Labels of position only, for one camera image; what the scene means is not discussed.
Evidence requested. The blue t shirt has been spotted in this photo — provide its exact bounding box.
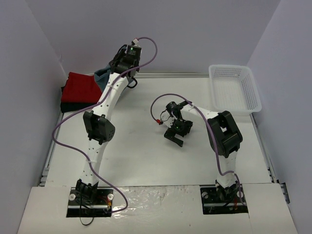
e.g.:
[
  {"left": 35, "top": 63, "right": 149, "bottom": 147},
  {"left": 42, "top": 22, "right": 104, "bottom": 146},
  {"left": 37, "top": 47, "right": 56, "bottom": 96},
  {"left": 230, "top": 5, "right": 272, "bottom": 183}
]
[{"left": 94, "top": 65, "right": 111, "bottom": 92}]

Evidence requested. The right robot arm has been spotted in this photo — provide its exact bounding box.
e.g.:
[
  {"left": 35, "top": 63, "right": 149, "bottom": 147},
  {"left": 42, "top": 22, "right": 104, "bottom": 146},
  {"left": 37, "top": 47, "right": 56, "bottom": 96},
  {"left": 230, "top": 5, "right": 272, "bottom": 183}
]
[{"left": 160, "top": 101, "right": 243, "bottom": 201}]

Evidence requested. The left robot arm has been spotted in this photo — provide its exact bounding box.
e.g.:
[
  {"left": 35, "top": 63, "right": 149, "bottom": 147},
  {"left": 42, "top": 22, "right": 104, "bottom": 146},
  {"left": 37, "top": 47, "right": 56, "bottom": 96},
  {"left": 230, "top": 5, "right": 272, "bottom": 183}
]
[{"left": 76, "top": 43, "right": 141, "bottom": 204}]

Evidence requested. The white plastic basket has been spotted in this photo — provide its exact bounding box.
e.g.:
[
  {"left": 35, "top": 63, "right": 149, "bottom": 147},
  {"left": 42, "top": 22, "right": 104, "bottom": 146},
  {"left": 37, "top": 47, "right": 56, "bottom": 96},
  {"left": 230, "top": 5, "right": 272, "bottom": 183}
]
[{"left": 209, "top": 64, "right": 262, "bottom": 115}]

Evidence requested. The red folded t shirt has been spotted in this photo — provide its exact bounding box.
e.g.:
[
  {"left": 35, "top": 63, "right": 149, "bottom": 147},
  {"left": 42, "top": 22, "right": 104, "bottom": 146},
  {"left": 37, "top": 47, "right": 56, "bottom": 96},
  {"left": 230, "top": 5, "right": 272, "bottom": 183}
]
[{"left": 61, "top": 72, "right": 102, "bottom": 103}]

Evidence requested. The black folded t shirt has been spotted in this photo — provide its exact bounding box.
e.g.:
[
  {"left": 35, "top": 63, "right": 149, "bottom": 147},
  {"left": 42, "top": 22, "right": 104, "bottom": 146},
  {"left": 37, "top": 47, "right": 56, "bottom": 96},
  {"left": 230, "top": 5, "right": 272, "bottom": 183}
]
[{"left": 59, "top": 82, "right": 98, "bottom": 113}]

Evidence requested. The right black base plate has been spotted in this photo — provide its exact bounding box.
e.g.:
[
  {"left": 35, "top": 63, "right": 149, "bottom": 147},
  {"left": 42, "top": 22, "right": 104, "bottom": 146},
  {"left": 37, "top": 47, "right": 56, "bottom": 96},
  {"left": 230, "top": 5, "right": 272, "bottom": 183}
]
[{"left": 200, "top": 185, "right": 248, "bottom": 215}]

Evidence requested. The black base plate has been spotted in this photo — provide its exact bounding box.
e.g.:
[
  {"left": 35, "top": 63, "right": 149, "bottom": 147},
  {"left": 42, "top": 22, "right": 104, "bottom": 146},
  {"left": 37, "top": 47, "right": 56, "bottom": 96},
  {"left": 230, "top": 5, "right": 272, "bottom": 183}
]
[
  {"left": 200, "top": 185, "right": 248, "bottom": 215},
  {"left": 66, "top": 188, "right": 114, "bottom": 218}
]

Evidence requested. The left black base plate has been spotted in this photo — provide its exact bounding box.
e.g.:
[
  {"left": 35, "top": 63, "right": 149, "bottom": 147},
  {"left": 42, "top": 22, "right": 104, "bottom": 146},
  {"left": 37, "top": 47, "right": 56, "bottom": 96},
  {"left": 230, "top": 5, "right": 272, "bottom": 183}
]
[{"left": 66, "top": 188, "right": 114, "bottom": 218}]

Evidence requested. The thin black cable loop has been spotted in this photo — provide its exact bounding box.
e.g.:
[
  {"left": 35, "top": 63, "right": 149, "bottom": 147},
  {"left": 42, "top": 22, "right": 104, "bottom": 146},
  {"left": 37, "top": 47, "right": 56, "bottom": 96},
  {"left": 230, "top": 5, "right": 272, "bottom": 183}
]
[{"left": 79, "top": 209, "right": 96, "bottom": 226}]

